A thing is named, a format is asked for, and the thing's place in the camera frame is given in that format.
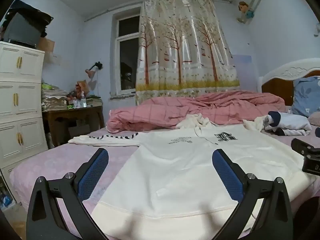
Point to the stack of papers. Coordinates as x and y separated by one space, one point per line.
53 98

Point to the white and navy garment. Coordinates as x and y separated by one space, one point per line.
287 125

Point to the blue floral pillow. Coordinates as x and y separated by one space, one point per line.
306 95

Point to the orange snack bag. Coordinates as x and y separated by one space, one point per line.
82 87

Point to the dark bag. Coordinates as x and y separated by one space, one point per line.
22 27

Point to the white and wood headboard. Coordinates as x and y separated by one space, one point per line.
287 72

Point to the hanging doll toy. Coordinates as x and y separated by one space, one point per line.
246 10

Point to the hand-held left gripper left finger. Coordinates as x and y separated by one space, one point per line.
93 172

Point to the pink desk lamp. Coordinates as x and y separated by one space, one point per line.
91 72

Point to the pink cushion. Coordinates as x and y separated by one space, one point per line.
315 118

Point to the stack of books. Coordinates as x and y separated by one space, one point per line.
94 102

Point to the cardboard box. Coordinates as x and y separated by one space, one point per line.
46 45

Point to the clear plastic bottle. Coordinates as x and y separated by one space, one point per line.
83 101

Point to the tree print curtain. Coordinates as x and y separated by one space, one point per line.
185 55

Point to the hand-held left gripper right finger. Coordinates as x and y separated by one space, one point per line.
228 175

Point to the white framed window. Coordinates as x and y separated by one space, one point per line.
127 55

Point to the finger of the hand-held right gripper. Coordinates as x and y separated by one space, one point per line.
303 146

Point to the pink checked quilt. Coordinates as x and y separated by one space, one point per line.
162 112

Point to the cream white storage cabinet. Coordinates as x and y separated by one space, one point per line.
20 100

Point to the cream white hoodie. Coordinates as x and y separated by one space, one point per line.
175 167

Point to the dark wooden table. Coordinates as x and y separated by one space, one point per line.
72 115

